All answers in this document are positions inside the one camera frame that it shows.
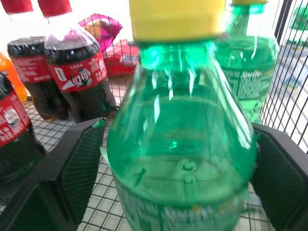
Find cola bottle red label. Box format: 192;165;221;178
0;71;48;206
1;0;70;121
38;0;118;124

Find orange soda bottle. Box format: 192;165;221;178
0;52;28;103

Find black wire rack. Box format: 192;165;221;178
0;0;308;231

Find green Sprite bottle yellow cap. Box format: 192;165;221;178
106;0;259;231
215;0;280;125

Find green bottle behind wire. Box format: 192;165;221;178
285;4;308;47

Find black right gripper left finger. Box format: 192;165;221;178
0;117;107;231

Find red flat box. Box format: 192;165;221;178
103;39;140;77

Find pink snack bag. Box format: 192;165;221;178
78;13;124;54

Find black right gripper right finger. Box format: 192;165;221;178
244;122;308;231

